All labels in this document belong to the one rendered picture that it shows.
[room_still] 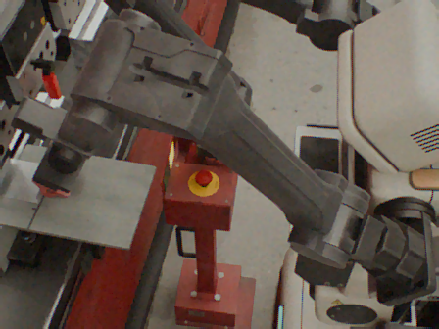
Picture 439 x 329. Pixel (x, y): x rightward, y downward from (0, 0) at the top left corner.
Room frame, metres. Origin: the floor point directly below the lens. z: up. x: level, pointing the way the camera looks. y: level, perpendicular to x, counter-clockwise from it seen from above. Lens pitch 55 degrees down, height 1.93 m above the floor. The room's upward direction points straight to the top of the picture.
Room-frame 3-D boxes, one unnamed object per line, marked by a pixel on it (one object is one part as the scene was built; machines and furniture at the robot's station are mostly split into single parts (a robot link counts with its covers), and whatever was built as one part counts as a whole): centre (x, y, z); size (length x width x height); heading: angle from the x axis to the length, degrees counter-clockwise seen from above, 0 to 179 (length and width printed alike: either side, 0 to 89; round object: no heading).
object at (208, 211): (0.83, 0.04, 0.75); 0.20 x 0.16 x 0.18; 172
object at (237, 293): (0.83, 0.01, 0.06); 0.25 x 0.20 x 0.12; 82
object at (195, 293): (0.83, 0.04, 0.13); 0.10 x 0.10 x 0.01; 82
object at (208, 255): (0.83, 0.04, 0.39); 0.05 x 0.05 x 0.54; 82
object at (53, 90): (0.78, 0.32, 1.12); 0.04 x 0.02 x 0.10; 78
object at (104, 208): (0.61, 0.27, 1.00); 0.26 x 0.18 x 0.01; 78
